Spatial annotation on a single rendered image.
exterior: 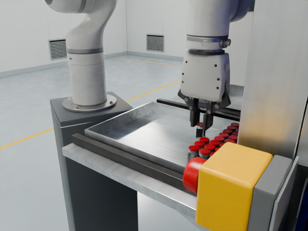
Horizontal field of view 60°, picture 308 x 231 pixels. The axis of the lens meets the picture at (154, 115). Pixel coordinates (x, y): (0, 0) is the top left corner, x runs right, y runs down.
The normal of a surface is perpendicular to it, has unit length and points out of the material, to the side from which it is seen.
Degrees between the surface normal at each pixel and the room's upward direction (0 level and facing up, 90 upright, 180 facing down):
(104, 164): 0
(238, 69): 90
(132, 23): 90
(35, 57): 90
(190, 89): 96
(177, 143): 0
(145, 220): 0
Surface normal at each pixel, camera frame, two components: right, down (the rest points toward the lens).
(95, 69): 0.63, 0.28
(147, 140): 0.00, -0.93
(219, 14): 0.29, 0.35
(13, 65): 0.80, 0.22
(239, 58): -0.51, 0.32
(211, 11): -0.09, 0.36
